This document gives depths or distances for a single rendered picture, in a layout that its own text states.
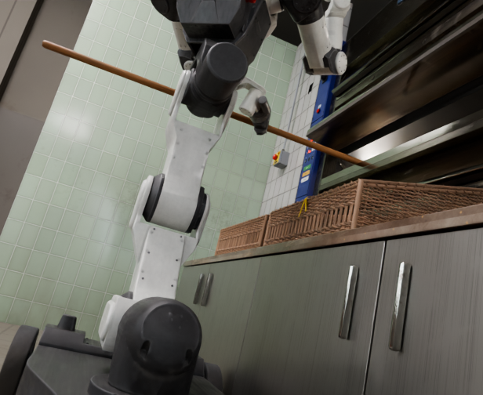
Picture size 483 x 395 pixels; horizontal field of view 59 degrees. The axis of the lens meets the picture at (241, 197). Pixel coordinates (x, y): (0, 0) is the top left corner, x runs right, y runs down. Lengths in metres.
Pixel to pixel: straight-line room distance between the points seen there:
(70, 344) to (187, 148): 0.61
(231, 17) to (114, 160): 1.94
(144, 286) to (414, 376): 0.65
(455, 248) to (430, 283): 0.06
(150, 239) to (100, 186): 1.87
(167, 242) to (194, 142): 0.30
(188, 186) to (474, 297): 0.79
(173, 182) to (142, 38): 2.33
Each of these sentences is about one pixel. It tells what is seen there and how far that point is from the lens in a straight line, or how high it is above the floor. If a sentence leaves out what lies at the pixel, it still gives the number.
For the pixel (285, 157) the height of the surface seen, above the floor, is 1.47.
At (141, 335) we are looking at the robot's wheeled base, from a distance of 0.79.
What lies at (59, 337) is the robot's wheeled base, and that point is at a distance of 1.28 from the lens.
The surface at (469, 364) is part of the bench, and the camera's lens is 0.64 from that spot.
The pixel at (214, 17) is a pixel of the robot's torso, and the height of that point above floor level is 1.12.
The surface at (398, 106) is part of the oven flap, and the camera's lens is 2.01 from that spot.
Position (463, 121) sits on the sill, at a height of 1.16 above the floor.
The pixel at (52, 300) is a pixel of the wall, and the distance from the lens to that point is 2.95.
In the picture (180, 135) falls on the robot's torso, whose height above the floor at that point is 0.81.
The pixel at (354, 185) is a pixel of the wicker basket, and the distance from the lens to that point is 1.07.
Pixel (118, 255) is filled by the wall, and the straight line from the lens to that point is 2.94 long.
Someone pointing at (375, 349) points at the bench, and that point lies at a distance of 0.78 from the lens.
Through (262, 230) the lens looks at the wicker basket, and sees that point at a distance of 1.56.
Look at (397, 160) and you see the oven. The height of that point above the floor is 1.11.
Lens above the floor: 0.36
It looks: 15 degrees up
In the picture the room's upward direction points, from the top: 14 degrees clockwise
